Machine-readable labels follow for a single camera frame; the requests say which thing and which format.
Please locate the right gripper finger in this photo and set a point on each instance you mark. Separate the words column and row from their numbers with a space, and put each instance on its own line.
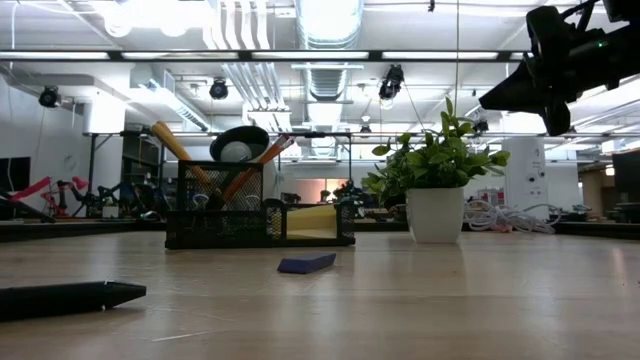
column 525, row 102
column 520, row 82

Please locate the yellow sticky note pad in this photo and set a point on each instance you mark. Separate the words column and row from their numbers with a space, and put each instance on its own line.
column 310, row 220

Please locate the blue eraser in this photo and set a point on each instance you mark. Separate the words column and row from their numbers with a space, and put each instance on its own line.
column 307, row 262

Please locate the black binder clip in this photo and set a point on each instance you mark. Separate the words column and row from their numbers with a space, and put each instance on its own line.
column 253, row 201
column 201, row 201

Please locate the black mesh desk organizer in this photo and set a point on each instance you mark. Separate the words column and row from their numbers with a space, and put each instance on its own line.
column 225, row 225

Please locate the black pen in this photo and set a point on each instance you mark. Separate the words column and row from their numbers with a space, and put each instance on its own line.
column 60, row 299

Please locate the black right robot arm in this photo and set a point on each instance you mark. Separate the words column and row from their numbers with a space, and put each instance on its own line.
column 620, row 50

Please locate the pink red robot arm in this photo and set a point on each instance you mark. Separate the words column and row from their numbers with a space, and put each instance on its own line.
column 80, row 182

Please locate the white pillar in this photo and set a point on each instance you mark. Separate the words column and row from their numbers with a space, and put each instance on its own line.
column 525, row 175

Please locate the black ceiling spotlight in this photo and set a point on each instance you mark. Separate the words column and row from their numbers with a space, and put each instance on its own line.
column 49, row 97
column 218, row 90
column 391, row 82

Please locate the potted green plant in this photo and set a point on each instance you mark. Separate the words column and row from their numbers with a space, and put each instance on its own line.
column 435, row 210

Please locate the black overhead beam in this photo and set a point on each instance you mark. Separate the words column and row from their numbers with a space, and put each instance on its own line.
column 240, row 55

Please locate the white desk lamp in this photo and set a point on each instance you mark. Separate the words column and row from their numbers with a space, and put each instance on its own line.
column 240, row 142

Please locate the black robots green lights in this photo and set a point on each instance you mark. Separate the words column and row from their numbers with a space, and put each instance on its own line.
column 132, row 197

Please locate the black metal rack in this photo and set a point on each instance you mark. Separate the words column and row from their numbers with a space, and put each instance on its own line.
column 92, row 170

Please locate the silver ventilation duct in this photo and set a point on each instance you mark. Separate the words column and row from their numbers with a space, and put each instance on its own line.
column 327, row 30

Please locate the black shelf frame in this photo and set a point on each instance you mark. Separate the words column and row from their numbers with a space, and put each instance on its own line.
column 315, row 134

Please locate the black aluminium table frame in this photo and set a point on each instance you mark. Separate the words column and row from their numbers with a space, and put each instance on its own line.
column 75, row 230

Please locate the black wall monitor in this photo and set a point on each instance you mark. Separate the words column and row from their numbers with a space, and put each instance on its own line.
column 14, row 174

